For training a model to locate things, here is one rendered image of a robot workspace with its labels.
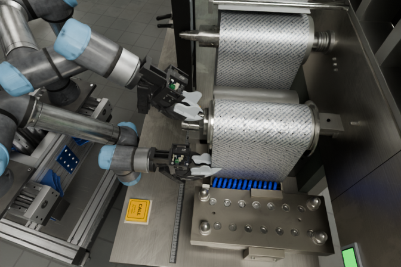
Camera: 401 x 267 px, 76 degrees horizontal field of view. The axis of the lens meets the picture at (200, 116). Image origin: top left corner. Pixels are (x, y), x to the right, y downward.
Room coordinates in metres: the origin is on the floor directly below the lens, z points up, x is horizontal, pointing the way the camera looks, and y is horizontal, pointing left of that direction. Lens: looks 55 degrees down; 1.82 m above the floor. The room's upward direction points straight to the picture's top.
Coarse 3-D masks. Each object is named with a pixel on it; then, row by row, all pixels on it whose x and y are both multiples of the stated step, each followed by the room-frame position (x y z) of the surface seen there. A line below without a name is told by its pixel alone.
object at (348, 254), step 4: (352, 248) 0.09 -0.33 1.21; (344, 252) 0.08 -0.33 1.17; (348, 252) 0.08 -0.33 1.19; (352, 252) 0.08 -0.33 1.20; (344, 256) 0.08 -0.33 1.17; (348, 256) 0.07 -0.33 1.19; (352, 256) 0.07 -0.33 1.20; (344, 260) 0.07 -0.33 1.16; (348, 260) 0.07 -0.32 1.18; (352, 260) 0.07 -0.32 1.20; (348, 264) 0.06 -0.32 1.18; (352, 264) 0.06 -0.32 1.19; (356, 264) 0.06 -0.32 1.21
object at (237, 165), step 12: (216, 156) 0.32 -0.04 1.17; (228, 156) 0.32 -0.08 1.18; (240, 156) 0.32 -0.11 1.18; (252, 156) 0.32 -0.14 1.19; (264, 156) 0.31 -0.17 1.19; (276, 156) 0.31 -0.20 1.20; (288, 156) 0.31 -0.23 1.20; (228, 168) 0.32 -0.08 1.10; (240, 168) 0.32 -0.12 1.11; (252, 168) 0.31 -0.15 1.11; (264, 168) 0.31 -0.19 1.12; (276, 168) 0.31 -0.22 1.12; (288, 168) 0.31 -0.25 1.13; (252, 180) 0.31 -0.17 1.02; (264, 180) 0.31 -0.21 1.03; (276, 180) 0.31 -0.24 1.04
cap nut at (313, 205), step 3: (309, 198) 0.25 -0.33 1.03; (312, 198) 0.24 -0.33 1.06; (315, 198) 0.24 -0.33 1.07; (318, 198) 0.24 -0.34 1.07; (309, 201) 0.23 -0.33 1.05; (312, 201) 0.23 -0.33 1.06; (315, 201) 0.23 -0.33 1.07; (318, 201) 0.23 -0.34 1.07; (306, 204) 0.23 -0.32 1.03; (309, 204) 0.23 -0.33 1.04; (312, 204) 0.22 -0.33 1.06; (315, 204) 0.22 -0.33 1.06; (318, 204) 0.22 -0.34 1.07; (309, 207) 0.22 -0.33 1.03; (312, 207) 0.22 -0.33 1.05; (315, 207) 0.22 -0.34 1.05; (318, 207) 0.22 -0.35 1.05
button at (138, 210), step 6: (132, 204) 0.26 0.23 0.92; (138, 204) 0.26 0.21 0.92; (144, 204) 0.26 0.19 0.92; (132, 210) 0.24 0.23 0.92; (138, 210) 0.24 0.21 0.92; (144, 210) 0.24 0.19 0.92; (126, 216) 0.22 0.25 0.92; (132, 216) 0.22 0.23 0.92; (138, 216) 0.22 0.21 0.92; (144, 216) 0.22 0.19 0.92
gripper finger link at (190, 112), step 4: (176, 104) 0.38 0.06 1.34; (180, 104) 0.38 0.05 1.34; (176, 108) 0.37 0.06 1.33; (180, 108) 0.37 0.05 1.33; (184, 108) 0.37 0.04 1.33; (188, 108) 0.37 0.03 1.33; (192, 108) 0.37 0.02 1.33; (196, 108) 0.37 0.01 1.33; (180, 112) 0.37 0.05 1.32; (184, 112) 0.37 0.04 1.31; (188, 112) 0.37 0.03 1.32; (192, 112) 0.37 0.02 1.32; (196, 112) 0.37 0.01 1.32; (188, 116) 0.37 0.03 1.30; (192, 116) 0.37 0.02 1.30; (196, 116) 0.38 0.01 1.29; (200, 116) 0.39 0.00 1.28; (188, 120) 0.37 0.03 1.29; (192, 120) 0.37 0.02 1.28; (196, 120) 0.37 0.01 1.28
